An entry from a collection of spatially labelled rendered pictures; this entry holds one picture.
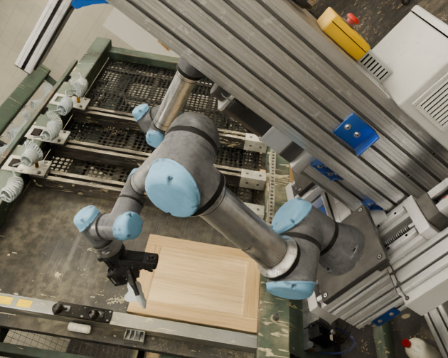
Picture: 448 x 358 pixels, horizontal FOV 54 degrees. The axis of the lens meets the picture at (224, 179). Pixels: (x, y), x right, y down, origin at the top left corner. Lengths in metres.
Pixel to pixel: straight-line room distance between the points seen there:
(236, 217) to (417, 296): 0.52
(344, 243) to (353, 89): 0.41
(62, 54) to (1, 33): 0.88
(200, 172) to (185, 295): 0.97
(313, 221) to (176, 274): 0.80
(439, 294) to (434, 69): 0.54
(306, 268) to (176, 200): 0.40
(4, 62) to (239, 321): 6.50
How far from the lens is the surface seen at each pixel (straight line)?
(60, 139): 2.26
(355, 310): 1.40
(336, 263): 1.24
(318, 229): 1.16
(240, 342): 1.67
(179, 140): 0.87
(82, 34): 7.09
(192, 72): 1.46
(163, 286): 1.78
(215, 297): 1.77
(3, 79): 7.81
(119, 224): 1.19
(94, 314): 1.57
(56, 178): 2.12
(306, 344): 1.73
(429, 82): 1.17
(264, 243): 1.00
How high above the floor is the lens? 1.86
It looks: 21 degrees down
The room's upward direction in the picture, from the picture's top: 57 degrees counter-clockwise
